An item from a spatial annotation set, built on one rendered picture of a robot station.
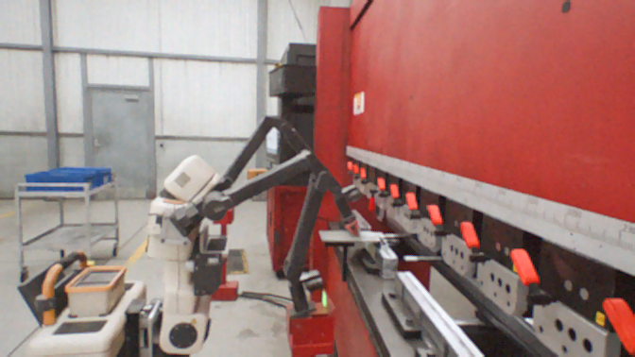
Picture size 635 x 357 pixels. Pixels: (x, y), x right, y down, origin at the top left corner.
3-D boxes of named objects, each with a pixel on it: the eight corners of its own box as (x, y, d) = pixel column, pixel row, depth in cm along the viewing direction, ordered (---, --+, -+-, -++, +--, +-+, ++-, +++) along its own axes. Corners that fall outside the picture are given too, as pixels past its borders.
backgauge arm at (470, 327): (426, 347, 149) (428, 309, 147) (597, 347, 154) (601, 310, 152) (434, 359, 141) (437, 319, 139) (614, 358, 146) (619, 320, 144)
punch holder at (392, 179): (386, 212, 169) (387, 172, 167) (405, 212, 169) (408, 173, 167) (395, 220, 154) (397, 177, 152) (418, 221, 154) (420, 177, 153)
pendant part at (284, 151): (266, 161, 330) (266, 115, 326) (280, 161, 334) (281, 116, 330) (279, 166, 288) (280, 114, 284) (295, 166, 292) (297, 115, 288)
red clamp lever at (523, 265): (510, 246, 69) (534, 301, 62) (534, 246, 69) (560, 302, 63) (506, 253, 70) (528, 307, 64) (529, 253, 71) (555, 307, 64)
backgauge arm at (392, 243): (368, 256, 253) (368, 234, 251) (469, 257, 258) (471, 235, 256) (370, 261, 245) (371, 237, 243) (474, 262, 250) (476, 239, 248)
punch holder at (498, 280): (475, 287, 89) (481, 212, 87) (513, 288, 90) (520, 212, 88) (514, 319, 75) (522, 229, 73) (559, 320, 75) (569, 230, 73)
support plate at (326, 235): (318, 232, 208) (318, 230, 207) (370, 232, 210) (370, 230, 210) (322, 242, 190) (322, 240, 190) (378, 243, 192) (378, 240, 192)
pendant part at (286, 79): (266, 177, 340) (267, 72, 330) (294, 177, 348) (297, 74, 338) (281, 185, 293) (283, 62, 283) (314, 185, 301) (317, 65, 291)
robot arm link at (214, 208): (313, 142, 150) (319, 146, 140) (327, 175, 154) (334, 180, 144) (198, 196, 144) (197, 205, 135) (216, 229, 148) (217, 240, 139)
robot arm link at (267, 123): (266, 106, 185) (268, 108, 175) (290, 124, 189) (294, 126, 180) (209, 187, 187) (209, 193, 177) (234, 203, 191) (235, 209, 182)
